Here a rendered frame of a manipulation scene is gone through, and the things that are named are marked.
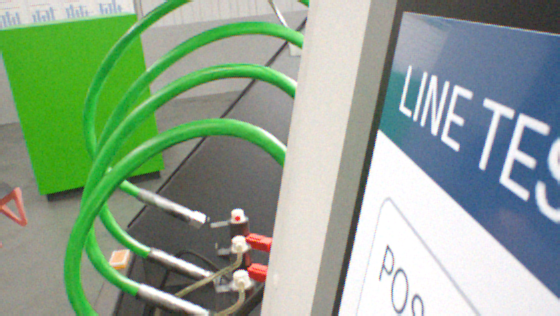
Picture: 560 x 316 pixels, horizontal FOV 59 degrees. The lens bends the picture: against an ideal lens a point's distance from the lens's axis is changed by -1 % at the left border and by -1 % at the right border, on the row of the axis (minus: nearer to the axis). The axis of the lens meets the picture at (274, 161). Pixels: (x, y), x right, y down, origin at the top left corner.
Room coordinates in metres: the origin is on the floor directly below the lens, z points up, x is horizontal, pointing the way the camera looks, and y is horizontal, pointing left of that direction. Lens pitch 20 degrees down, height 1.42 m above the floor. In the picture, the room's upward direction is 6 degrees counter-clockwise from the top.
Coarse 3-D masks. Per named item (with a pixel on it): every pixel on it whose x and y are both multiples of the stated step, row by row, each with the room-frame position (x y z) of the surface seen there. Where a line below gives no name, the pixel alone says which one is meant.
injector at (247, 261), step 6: (234, 252) 0.54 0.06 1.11; (246, 252) 0.54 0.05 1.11; (234, 258) 0.54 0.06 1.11; (246, 258) 0.54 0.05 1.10; (252, 258) 0.55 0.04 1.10; (240, 264) 0.54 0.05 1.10; (246, 264) 0.54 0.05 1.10; (252, 264) 0.55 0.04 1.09; (234, 270) 0.54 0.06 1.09; (246, 270) 0.54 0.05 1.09; (222, 282) 0.55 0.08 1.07; (228, 282) 0.55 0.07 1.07
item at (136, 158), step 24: (216, 120) 0.39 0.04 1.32; (144, 144) 0.39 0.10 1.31; (168, 144) 0.38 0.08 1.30; (264, 144) 0.39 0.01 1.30; (120, 168) 0.38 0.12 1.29; (96, 192) 0.38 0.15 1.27; (96, 216) 0.38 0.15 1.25; (72, 240) 0.38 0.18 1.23; (72, 264) 0.38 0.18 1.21; (72, 288) 0.38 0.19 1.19; (96, 312) 0.39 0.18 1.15
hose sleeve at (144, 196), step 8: (144, 192) 0.62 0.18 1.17; (144, 200) 0.62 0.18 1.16; (152, 200) 0.62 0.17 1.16; (160, 200) 0.62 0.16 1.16; (168, 200) 0.63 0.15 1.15; (160, 208) 0.62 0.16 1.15; (168, 208) 0.62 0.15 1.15; (176, 208) 0.62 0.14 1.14; (184, 208) 0.63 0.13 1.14; (176, 216) 0.62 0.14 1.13; (184, 216) 0.62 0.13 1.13; (192, 216) 0.62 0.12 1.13
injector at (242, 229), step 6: (228, 222) 0.63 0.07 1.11; (240, 222) 0.62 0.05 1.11; (246, 222) 0.62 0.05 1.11; (234, 228) 0.62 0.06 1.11; (240, 228) 0.62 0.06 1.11; (246, 228) 0.62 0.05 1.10; (234, 234) 0.62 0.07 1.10; (240, 234) 0.62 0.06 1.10; (246, 234) 0.62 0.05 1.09; (252, 252) 0.63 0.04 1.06; (222, 258) 0.63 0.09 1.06; (228, 258) 0.62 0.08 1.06
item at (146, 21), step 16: (176, 0) 0.62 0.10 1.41; (192, 0) 0.63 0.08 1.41; (304, 0) 0.63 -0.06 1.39; (144, 16) 0.63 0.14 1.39; (160, 16) 0.62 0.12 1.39; (128, 32) 0.62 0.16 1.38; (112, 48) 0.62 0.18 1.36; (112, 64) 0.62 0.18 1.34; (96, 80) 0.62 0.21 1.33; (96, 96) 0.62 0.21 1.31; (96, 144) 0.62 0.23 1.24; (128, 192) 0.62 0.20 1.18
